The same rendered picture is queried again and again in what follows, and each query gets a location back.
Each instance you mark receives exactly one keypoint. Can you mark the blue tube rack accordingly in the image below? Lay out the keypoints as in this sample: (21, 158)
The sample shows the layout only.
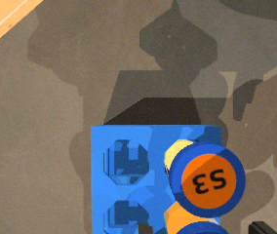
(129, 182)

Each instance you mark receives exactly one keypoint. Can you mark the clear conical tube with yellow liquid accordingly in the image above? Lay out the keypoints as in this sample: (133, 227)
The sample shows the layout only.
(207, 179)

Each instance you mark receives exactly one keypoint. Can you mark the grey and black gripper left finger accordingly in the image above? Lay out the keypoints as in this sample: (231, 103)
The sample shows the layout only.
(143, 228)

